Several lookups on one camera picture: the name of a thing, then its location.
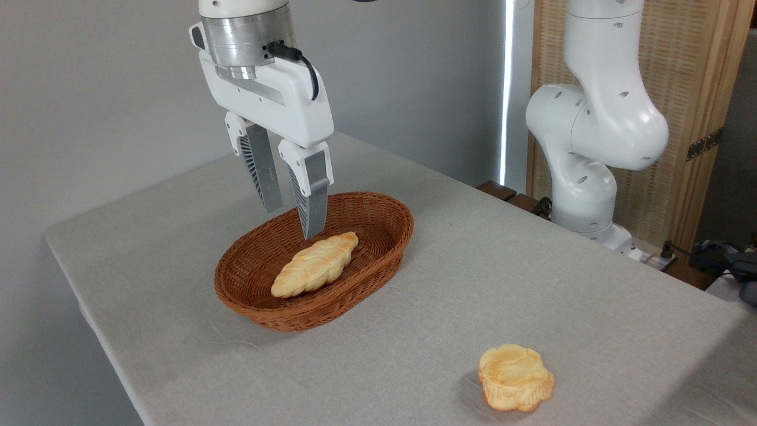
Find grey tablecloth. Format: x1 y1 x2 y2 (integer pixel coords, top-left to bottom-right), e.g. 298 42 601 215
44 124 757 426

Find dark metal screen hinge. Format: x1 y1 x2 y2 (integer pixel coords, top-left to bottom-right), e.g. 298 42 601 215
686 127 724 162

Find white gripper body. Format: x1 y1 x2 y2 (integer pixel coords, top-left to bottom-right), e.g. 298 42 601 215
198 50 335 149

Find braided bread loaf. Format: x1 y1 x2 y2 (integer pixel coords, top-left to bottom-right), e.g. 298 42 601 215
271 231 360 299

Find round flower-shaped bread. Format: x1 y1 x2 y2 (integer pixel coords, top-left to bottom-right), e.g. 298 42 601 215
478 344 556 413

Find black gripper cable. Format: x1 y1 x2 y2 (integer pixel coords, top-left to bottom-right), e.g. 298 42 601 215
266 40 321 102

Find wooden woven folding screen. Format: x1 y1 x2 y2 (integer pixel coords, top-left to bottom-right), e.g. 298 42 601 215
526 0 757 255

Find dark grey bag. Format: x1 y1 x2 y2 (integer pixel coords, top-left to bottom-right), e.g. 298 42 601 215
692 235 757 307

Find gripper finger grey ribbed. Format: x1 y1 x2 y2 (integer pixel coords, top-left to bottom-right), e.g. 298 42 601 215
278 139 334 241
224 112 284 214

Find black power cable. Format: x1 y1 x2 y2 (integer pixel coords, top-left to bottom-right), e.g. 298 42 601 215
661 240 757 279

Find white power strip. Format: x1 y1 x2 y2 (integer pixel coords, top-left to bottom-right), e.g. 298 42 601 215
639 248 678 273

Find brown oval wicker basket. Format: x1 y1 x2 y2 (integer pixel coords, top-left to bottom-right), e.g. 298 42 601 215
214 191 415 332

